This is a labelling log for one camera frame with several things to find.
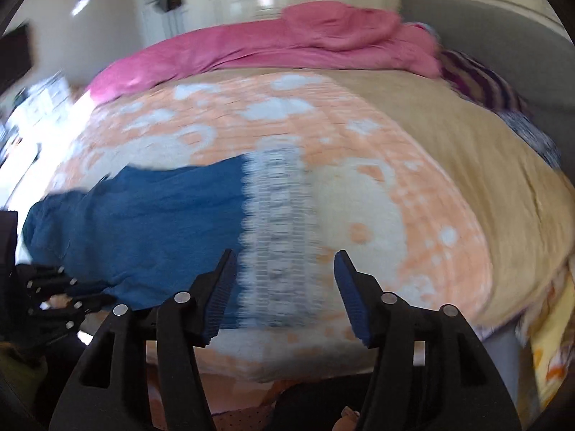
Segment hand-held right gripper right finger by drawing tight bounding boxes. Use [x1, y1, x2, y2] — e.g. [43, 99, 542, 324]
[333, 250, 522, 431]

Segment yellow printed sheet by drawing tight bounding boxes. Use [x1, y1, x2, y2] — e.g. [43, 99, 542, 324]
[516, 278, 572, 419]

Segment purple striped pillow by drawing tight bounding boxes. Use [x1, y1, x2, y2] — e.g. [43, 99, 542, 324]
[438, 49, 532, 114]

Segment blue denim pants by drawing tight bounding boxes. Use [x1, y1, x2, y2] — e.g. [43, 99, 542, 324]
[22, 137, 324, 330]

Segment pink duvet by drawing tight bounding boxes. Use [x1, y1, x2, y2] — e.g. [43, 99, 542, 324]
[85, 2, 443, 104]

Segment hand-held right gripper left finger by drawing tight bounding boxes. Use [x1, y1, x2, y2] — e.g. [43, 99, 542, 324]
[49, 248, 239, 431]

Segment blue patterned cloth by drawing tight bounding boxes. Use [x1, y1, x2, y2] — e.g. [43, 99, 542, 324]
[498, 110, 563, 170]

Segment white drawer cabinet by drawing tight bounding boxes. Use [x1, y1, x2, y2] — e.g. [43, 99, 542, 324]
[9, 72, 86, 153]

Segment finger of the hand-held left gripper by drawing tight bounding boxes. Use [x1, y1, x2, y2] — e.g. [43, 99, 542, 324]
[24, 294, 118, 337]
[18, 264, 111, 299]

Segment black wall television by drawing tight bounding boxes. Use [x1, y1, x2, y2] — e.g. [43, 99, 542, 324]
[0, 22, 35, 96]

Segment grey padded headboard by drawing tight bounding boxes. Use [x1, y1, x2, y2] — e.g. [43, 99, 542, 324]
[397, 0, 575, 144]

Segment orange plaid fleece blanket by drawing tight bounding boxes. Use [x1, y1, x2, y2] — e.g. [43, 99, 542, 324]
[45, 72, 495, 431]

